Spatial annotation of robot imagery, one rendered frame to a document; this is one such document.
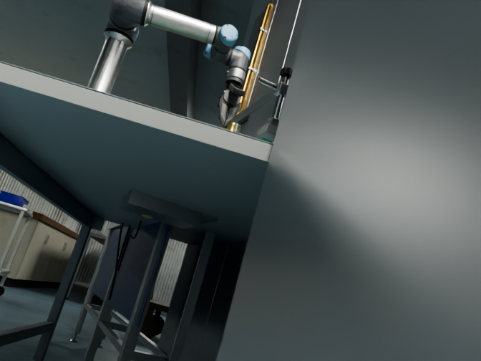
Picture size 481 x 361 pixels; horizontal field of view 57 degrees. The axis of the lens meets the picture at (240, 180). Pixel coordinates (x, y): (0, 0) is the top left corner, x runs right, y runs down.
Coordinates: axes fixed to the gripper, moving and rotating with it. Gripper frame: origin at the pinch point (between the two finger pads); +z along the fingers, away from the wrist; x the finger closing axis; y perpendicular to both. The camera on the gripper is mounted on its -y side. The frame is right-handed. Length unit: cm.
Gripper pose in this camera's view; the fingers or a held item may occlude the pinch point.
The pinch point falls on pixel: (225, 122)
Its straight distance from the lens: 180.3
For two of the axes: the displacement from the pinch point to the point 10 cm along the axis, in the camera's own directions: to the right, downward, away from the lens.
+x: -9.0, -3.1, -3.0
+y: -3.6, 1.7, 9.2
